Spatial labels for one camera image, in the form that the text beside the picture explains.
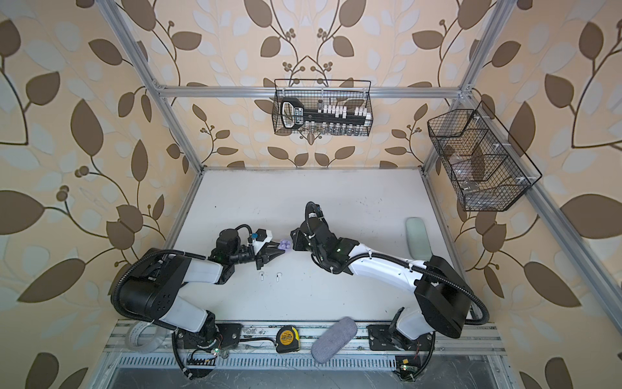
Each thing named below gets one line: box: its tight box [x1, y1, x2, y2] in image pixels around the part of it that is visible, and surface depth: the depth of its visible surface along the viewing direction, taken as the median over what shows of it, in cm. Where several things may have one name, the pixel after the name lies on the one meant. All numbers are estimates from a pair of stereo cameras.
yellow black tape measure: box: [275, 324, 301, 354], surface depth 73 cm
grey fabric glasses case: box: [311, 316, 358, 364], surface depth 72 cm
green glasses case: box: [405, 217, 433, 261], surface depth 96 cm
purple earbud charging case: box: [277, 239, 293, 252], surface depth 86 cm
